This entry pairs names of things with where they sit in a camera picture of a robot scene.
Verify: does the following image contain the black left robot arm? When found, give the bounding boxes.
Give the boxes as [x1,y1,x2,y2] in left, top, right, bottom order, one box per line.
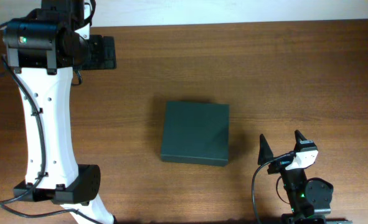
[2,1,116,223]

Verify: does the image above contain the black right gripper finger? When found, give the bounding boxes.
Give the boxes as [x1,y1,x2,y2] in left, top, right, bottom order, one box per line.
[258,134,274,165]
[295,129,308,146]

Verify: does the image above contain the black gift box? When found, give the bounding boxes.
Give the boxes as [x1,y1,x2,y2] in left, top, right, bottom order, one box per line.
[161,101,230,167]

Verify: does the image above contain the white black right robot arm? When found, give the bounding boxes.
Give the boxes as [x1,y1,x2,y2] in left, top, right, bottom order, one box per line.
[252,130,334,223]

